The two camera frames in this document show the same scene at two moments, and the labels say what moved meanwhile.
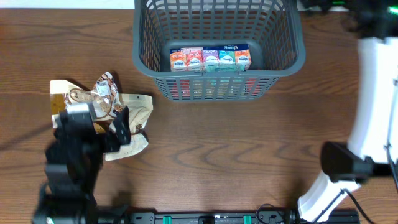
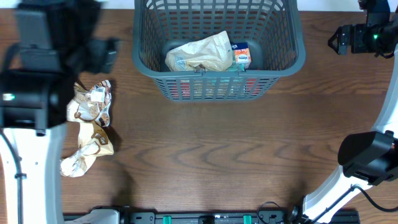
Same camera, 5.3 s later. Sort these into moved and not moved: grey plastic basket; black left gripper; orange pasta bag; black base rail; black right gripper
Moved: black right gripper; black left gripper
Not moved: black base rail; orange pasta bag; grey plastic basket
